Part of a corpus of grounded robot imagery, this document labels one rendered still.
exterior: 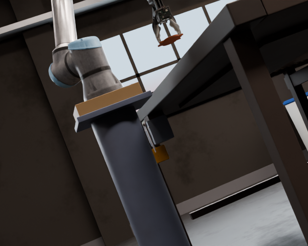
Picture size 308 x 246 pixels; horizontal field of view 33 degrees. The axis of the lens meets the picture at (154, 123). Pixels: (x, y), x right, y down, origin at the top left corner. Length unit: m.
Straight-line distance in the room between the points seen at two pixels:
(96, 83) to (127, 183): 0.36
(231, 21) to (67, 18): 0.97
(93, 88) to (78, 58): 0.12
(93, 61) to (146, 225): 0.60
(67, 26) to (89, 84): 0.30
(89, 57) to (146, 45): 3.88
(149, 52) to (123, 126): 3.94
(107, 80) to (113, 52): 3.82
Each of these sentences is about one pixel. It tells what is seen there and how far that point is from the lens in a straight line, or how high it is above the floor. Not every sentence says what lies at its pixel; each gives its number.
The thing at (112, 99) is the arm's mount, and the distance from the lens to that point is 1.81.
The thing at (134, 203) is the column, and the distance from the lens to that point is 1.81.
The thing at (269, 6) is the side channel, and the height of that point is 0.87.
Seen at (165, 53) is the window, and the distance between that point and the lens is 5.75.
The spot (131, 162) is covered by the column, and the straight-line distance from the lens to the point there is 1.80.
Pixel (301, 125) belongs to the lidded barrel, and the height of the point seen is 0.40.
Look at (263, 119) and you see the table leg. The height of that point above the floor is 0.63.
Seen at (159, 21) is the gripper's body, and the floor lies 1.23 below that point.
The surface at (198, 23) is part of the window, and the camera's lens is 5.94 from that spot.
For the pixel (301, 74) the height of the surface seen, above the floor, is 0.79.
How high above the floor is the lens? 0.64
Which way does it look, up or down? 4 degrees up
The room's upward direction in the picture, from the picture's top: 22 degrees counter-clockwise
